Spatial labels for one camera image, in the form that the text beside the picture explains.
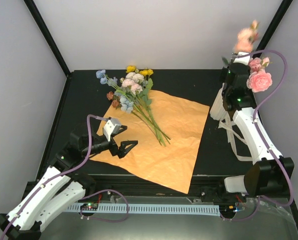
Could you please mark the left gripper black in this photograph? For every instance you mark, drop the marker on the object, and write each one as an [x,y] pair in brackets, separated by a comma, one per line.
[121,151]

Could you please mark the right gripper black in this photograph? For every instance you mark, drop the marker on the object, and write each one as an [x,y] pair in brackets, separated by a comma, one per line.
[223,73]

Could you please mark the peach cream rose stem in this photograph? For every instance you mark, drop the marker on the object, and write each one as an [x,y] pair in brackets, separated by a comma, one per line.
[245,40]

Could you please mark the artificial flower bunch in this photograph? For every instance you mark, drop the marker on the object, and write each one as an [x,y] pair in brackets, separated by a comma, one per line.
[131,95]

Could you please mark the cream ribbon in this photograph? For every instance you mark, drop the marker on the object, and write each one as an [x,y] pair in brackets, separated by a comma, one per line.
[227,124]

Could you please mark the orange wrapping paper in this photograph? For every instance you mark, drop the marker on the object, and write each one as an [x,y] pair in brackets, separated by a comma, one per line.
[170,165]

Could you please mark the pink rose stem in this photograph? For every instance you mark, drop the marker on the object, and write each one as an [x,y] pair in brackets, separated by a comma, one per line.
[259,80]

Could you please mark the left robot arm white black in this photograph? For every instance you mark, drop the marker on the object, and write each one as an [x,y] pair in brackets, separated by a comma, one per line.
[62,185]

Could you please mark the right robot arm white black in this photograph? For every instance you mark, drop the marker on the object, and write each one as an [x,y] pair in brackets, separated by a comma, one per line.
[270,172]

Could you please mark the white ribbed vase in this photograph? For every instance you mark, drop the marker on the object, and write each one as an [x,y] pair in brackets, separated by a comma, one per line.
[217,111]

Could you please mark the left circuit board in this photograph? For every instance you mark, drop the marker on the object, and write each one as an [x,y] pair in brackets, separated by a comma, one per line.
[89,206]

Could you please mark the circuit board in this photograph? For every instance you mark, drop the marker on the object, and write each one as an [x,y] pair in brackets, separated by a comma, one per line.
[233,208]
[89,206]

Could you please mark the right circuit board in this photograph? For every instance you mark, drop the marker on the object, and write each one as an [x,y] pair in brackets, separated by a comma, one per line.
[233,208]

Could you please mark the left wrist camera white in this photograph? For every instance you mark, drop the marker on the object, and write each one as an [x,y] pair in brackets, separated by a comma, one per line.
[111,128]

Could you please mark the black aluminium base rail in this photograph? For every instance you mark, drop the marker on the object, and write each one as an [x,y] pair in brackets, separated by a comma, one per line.
[206,188]

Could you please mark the right black frame post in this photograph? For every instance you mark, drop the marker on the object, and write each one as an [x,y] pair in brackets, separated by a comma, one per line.
[275,22]

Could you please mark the black frame post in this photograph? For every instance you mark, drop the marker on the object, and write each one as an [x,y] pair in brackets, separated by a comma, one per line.
[35,13]
[275,22]

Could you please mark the light blue cable duct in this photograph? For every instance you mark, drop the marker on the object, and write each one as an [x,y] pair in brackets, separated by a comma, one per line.
[158,209]

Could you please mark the left black frame post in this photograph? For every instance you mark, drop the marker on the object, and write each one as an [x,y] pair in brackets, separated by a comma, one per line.
[35,13]

